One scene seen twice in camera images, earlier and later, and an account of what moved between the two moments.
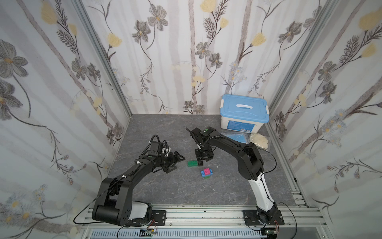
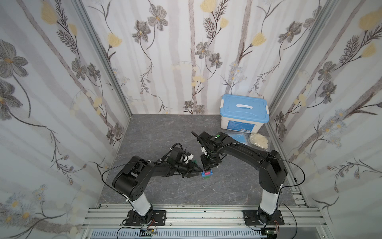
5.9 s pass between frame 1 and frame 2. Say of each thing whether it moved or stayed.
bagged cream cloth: stayed
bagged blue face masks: stayed
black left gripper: moved
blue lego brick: stayed
